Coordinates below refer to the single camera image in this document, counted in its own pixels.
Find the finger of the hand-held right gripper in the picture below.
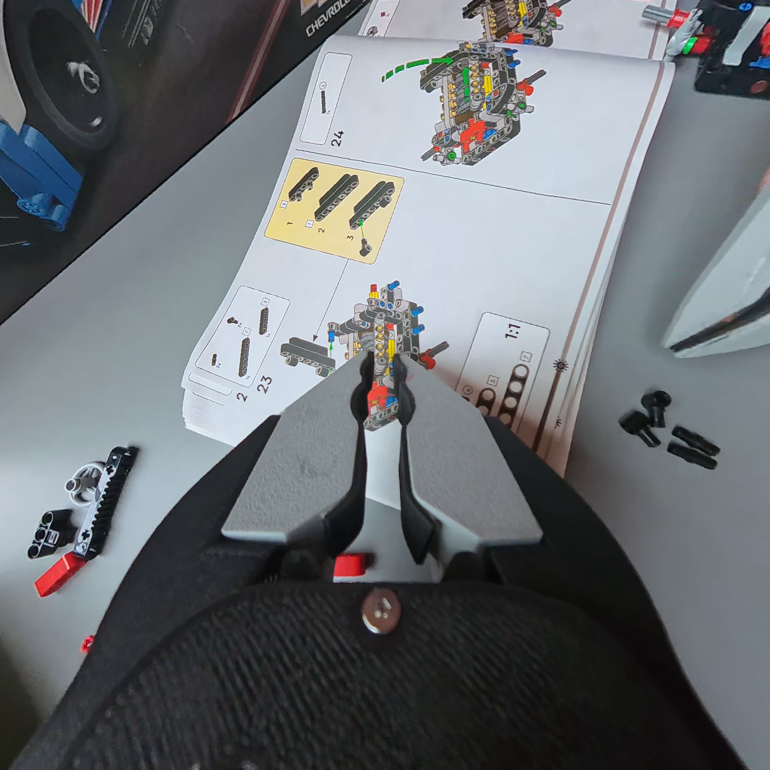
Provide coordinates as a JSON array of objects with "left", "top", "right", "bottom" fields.
[{"left": 662, "top": 180, "right": 770, "bottom": 359}]

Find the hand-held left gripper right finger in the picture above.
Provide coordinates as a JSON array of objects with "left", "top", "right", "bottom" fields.
[{"left": 391, "top": 355, "right": 543, "bottom": 565}]

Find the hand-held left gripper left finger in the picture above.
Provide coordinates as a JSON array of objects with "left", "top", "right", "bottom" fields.
[{"left": 221, "top": 357, "right": 374, "bottom": 559}]

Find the lego instruction booklet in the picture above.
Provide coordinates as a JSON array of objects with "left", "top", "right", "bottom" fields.
[{"left": 182, "top": 0, "right": 677, "bottom": 477}]

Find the partly built lego assembly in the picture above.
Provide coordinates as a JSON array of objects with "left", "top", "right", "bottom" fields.
[{"left": 642, "top": 0, "right": 770, "bottom": 100}]

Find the red flat lego piece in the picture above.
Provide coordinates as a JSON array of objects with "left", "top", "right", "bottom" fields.
[{"left": 334, "top": 553, "right": 377, "bottom": 581}]

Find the long black lego pin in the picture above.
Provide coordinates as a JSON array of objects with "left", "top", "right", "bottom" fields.
[
  {"left": 671, "top": 426, "right": 721, "bottom": 455},
  {"left": 667, "top": 444, "right": 718, "bottom": 470}
]

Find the black lego gear rack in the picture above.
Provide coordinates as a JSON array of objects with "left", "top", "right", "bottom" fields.
[{"left": 75, "top": 445, "right": 139, "bottom": 560}]

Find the grey lego steering wheel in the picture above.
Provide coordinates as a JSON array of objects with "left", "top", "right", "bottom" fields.
[{"left": 65, "top": 462, "right": 106, "bottom": 501}]

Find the black lego connector block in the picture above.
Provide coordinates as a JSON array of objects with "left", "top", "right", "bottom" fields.
[{"left": 26, "top": 508, "right": 78, "bottom": 559}]

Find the red curved lego piece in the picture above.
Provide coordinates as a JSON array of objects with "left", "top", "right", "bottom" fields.
[{"left": 34, "top": 552, "right": 85, "bottom": 598}]

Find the black lego car box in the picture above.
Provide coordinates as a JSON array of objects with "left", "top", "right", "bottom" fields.
[{"left": 0, "top": 0, "right": 374, "bottom": 326}]

